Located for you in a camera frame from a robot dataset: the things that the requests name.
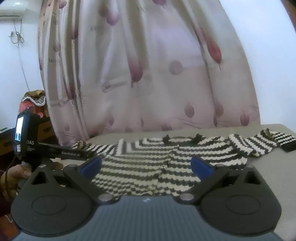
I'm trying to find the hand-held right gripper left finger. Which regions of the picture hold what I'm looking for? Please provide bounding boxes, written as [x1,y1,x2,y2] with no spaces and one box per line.
[30,156,116,205]

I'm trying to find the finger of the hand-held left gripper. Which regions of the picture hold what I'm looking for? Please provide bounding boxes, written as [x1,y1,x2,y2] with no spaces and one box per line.
[78,149,93,161]

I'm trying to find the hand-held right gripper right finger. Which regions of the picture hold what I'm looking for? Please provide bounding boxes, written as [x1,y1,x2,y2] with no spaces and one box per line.
[179,156,264,205]

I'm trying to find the black and white striped sweater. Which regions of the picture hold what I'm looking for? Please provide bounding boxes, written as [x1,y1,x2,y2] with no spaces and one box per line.
[70,128,296,198]

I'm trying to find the person's left forearm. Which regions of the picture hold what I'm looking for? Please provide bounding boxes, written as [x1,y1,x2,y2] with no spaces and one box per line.
[0,198,19,235]

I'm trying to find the person's left hand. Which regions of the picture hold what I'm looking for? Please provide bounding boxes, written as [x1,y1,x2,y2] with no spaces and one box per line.
[0,162,64,205]

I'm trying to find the red and gold patterned cloth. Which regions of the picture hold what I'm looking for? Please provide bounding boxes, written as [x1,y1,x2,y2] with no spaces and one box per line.
[21,90,50,121]

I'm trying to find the pink leaf print curtain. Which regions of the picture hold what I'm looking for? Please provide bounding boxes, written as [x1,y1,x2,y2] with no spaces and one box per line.
[38,0,262,147]

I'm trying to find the white air conditioner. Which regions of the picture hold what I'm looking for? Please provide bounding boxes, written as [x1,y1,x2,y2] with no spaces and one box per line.
[0,0,41,21]

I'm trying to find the grey wall cable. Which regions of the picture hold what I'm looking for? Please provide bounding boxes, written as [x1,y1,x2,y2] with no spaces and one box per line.
[9,20,31,92]

